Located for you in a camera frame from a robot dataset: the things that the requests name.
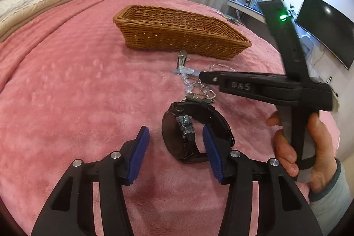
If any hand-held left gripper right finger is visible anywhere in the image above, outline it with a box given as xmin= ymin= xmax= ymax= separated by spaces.
xmin=202 ymin=125 xmax=324 ymax=236

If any black curved monitor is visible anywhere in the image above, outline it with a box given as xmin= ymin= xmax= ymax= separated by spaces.
xmin=294 ymin=0 xmax=354 ymax=71

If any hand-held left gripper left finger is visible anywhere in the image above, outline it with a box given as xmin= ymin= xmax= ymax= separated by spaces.
xmin=31 ymin=126 xmax=151 ymax=236

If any pink plush blanket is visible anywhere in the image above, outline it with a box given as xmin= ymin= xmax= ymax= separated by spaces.
xmin=0 ymin=0 xmax=341 ymax=236

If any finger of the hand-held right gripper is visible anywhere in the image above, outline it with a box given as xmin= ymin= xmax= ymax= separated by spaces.
xmin=198 ymin=71 xmax=267 ymax=100

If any white desk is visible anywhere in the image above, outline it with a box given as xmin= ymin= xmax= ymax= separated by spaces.
xmin=227 ymin=0 xmax=267 ymax=30

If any person's right hand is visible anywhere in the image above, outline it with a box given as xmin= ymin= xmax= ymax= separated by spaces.
xmin=266 ymin=111 xmax=341 ymax=195

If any person's right forearm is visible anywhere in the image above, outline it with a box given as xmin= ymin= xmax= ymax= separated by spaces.
xmin=308 ymin=158 xmax=352 ymax=236

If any thin silver necklace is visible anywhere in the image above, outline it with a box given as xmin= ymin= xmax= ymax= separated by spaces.
xmin=209 ymin=63 xmax=234 ymax=73

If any clear bead bracelet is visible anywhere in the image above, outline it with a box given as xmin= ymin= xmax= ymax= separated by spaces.
xmin=178 ymin=65 xmax=195 ymax=95

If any brown wicker basket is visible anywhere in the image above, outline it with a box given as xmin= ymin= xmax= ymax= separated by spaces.
xmin=113 ymin=5 xmax=252 ymax=61

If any silver hair clip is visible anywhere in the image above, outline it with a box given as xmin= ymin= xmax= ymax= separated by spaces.
xmin=176 ymin=50 xmax=190 ymax=65

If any floral pillow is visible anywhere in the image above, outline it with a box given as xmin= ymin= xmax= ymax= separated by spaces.
xmin=0 ymin=0 xmax=38 ymax=23

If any silver chain with clasp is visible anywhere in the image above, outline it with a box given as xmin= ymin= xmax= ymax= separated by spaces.
xmin=190 ymin=81 xmax=218 ymax=102

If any black wrist watch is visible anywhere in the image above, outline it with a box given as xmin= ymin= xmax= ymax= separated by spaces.
xmin=161 ymin=98 xmax=235 ymax=164

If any light blue hair clip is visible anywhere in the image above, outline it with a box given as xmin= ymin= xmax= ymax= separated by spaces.
xmin=172 ymin=68 xmax=200 ymax=78

